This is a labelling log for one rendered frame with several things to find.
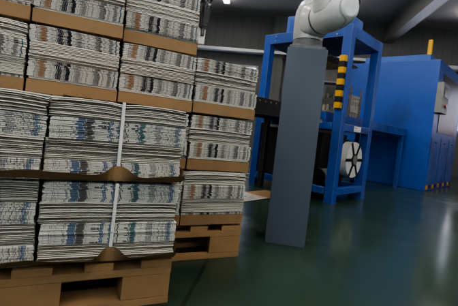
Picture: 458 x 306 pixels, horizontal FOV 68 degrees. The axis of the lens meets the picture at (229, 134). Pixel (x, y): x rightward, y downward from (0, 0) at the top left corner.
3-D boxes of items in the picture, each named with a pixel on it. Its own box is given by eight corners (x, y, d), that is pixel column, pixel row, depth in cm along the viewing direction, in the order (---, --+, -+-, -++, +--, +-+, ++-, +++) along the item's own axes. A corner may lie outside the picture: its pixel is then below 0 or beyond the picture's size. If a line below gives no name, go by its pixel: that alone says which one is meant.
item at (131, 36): (196, 54, 135) (197, 43, 135) (123, 40, 124) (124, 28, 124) (185, 60, 150) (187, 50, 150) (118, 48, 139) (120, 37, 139)
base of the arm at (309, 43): (320, 58, 190) (322, 49, 190) (326, 50, 168) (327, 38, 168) (287, 56, 192) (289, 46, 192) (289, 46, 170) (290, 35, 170)
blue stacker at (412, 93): (432, 193, 439) (452, 33, 434) (339, 174, 529) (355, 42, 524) (456, 187, 546) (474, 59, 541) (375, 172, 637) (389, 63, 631)
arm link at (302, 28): (311, 47, 188) (316, 7, 188) (332, 41, 171) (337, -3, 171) (286, 41, 183) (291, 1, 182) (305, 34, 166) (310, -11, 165)
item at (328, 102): (344, 117, 362) (347, 93, 361) (319, 115, 382) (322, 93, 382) (359, 120, 389) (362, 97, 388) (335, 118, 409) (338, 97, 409)
